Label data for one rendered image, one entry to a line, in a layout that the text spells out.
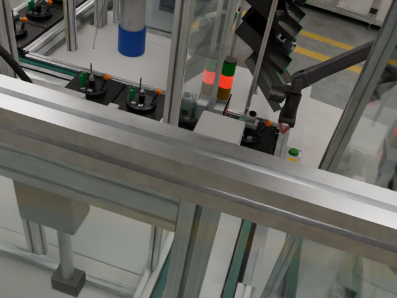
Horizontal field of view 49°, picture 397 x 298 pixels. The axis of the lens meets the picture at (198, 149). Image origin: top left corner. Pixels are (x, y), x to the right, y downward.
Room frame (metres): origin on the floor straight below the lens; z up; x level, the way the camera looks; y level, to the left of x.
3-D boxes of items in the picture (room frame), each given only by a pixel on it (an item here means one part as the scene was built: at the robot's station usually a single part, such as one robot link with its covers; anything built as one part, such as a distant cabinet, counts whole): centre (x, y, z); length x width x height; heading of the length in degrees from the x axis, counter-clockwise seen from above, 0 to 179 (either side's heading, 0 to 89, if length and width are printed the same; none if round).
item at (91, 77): (1.63, 0.54, 1.01); 0.24 x 0.24 x 0.13; 81
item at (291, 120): (1.48, -0.34, 1.15); 0.10 x 0.07 x 0.07; 171
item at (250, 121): (1.51, -0.19, 1.06); 0.08 x 0.04 x 0.07; 81
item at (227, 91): (1.34, -0.05, 1.28); 0.05 x 0.05 x 0.05
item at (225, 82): (1.34, -0.05, 1.33); 0.05 x 0.05 x 0.05
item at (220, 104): (1.34, -0.05, 1.29); 0.12 x 0.05 x 0.25; 171
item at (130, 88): (1.59, 0.29, 1.01); 0.24 x 0.24 x 0.13; 81
